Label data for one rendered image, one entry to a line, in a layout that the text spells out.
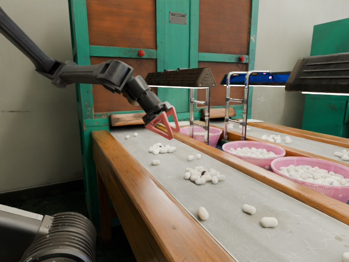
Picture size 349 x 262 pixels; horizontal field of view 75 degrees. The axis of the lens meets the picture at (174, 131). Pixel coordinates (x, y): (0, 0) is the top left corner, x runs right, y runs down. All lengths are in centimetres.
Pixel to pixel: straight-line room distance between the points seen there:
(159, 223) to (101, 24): 125
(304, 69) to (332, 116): 299
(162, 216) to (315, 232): 34
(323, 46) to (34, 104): 337
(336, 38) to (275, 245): 321
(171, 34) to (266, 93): 217
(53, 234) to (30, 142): 194
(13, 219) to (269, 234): 50
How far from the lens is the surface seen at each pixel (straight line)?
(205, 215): 57
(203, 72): 83
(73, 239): 49
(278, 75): 133
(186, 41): 172
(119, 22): 157
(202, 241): 48
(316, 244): 59
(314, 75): 52
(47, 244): 48
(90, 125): 150
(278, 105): 379
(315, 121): 364
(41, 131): 237
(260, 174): 81
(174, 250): 46
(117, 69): 69
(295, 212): 68
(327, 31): 366
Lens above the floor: 106
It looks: 12 degrees down
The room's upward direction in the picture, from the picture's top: straight up
